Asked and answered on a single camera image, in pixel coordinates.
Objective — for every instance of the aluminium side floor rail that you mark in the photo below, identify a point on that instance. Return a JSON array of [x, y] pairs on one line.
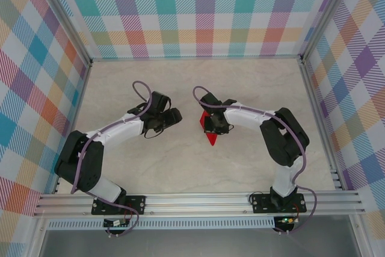
[[77, 109], [313, 103]]

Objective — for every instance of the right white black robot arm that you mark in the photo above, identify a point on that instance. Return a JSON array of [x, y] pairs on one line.
[[243, 117]]

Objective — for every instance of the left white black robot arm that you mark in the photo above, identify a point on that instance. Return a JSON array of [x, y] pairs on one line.
[[120, 130]]

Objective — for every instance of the aluminium rear floor rail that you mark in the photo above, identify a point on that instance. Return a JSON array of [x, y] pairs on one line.
[[195, 58]]

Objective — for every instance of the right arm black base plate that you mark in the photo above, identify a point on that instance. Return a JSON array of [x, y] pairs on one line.
[[261, 201]]

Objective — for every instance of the aluminium frame post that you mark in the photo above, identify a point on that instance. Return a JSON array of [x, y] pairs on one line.
[[64, 20], [328, 13]]

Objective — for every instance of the grey metal sheet panel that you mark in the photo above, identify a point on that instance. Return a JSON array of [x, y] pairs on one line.
[[195, 243]]

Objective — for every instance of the red cloth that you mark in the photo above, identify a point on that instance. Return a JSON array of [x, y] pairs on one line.
[[212, 139]]

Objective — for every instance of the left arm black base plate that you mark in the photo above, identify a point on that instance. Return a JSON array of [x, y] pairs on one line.
[[136, 203]]

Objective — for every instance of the long aluminium mounting rail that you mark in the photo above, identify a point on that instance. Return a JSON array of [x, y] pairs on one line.
[[195, 203]]

